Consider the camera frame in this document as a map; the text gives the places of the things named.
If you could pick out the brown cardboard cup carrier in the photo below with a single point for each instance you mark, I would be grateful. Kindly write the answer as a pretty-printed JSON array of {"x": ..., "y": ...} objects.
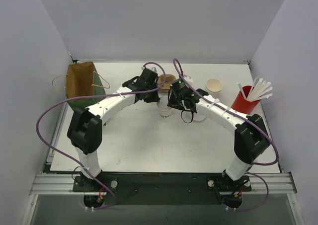
[{"x": 168, "y": 80}]

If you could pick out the green paper bag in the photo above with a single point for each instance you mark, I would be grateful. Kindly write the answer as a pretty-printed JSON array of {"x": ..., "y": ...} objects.
[{"x": 82, "y": 79}]

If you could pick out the red cup with straws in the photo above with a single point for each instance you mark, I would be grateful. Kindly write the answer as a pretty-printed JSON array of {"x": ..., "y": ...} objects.
[{"x": 249, "y": 96}]

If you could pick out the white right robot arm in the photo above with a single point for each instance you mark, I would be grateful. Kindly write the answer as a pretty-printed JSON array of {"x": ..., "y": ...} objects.
[{"x": 249, "y": 131}]

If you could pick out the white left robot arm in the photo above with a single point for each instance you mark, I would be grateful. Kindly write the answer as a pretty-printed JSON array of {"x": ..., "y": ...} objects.
[{"x": 85, "y": 130}]

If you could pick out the translucent plastic lid on table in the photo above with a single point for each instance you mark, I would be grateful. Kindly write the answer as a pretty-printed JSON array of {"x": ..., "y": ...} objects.
[{"x": 198, "y": 118}]

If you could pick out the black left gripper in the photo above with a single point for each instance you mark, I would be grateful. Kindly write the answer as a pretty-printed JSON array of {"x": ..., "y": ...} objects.
[{"x": 152, "y": 96}]

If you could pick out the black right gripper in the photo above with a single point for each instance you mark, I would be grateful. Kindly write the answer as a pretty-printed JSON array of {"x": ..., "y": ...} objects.
[{"x": 172, "y": 102}]

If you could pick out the aluminium rail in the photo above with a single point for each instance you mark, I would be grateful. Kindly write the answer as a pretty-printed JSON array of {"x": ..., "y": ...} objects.
[{"x": 62, "y": 184}]

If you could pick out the translucent plastic lid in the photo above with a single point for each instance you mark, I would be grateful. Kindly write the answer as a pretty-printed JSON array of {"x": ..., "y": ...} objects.
[
  {"x": 198, "y": 118},
  {"x": 162, "y": 105}
]

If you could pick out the white paper cup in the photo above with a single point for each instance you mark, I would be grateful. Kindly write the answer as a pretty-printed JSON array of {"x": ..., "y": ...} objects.
[
  {"x": 213, "y": 87},
  {"x": 164, "y": 114}
]

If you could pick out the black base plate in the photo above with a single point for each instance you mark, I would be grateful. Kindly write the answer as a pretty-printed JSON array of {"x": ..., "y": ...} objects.
[{"x": 161, "y": 189}]

